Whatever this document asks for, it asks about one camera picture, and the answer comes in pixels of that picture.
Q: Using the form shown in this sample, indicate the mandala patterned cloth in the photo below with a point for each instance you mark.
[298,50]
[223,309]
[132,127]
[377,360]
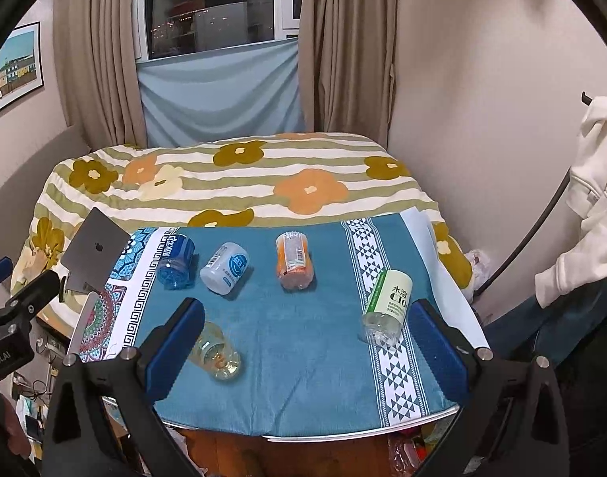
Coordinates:
[117,303]

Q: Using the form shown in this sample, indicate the blue label plastic bottle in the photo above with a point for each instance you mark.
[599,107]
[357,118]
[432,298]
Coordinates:
[176,261]

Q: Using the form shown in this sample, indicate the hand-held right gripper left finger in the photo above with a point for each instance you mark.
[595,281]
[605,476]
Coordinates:
[177,353]

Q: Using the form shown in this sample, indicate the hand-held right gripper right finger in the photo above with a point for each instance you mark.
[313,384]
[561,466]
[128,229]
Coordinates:
[440,353]

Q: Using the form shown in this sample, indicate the white hoodie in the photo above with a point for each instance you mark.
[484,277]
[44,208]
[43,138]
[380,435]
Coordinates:
[589,198]

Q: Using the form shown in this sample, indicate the wall poster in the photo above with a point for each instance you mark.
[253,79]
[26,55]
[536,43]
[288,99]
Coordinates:
[13,72]

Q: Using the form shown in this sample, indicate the white label plastic bottle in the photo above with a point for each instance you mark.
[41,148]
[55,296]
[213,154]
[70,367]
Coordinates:
[225,267]

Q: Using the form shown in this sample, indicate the green label plastic bottle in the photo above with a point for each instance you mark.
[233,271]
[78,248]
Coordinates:
[387,308]

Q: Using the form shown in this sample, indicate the clear yellowish plastic bottle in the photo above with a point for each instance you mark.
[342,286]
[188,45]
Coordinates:
[219,355]

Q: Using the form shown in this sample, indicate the clear plastic bag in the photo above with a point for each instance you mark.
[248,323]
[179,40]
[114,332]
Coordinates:
[410,449]

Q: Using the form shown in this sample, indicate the black curved pole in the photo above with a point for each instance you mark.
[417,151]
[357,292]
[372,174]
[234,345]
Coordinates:
[542,228]

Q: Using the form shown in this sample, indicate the orange plastic bottle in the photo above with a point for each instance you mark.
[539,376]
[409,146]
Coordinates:
[294,260]

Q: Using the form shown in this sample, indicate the beige curtain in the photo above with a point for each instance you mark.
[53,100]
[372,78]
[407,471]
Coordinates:
[100,49]
[348,49]

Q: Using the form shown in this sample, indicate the teal towel with patterned band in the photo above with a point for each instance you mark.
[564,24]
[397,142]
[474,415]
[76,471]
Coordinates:
[303,338]

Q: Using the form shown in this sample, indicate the floral striped blanket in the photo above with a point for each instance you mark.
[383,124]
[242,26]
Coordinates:
[264,179]

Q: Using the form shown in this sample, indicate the dark blue cloth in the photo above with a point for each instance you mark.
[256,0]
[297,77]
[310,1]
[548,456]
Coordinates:
[547,328]

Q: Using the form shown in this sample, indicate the window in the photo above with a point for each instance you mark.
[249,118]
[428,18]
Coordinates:
[214,5]

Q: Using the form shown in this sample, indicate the grey laptop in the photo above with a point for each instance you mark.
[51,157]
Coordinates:
[95,253]

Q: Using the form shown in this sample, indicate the light blue cloth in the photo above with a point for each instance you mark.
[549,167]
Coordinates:
[219,94]

